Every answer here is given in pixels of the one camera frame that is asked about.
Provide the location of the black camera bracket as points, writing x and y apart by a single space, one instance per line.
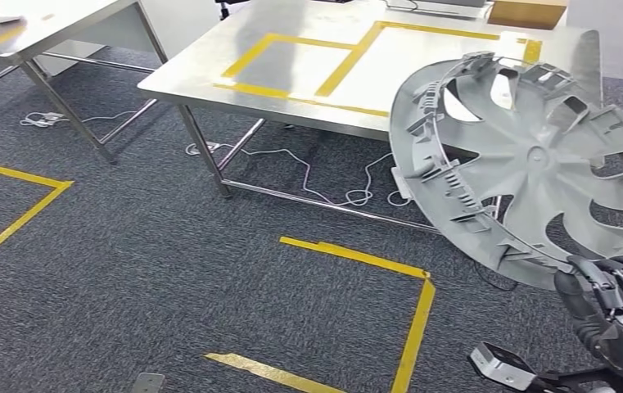
560 379

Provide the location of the brown cardboard box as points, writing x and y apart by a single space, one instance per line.
528 13

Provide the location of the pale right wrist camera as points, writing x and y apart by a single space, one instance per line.
501 366

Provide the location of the torn yellow floor tape square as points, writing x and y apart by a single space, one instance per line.
414 336

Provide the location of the yellow tape on workbench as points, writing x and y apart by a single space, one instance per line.
349 60

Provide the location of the small white power strip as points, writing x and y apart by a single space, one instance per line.
400 184

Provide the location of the black office chair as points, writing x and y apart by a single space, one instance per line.
224 8

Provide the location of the white cabinet panel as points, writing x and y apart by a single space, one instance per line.
181 27

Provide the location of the steel table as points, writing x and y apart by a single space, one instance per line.
45 21

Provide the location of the steel workbench with yellow tape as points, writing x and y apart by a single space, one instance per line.
192 70

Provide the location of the silver wheel hubcap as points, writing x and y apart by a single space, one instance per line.
539 157

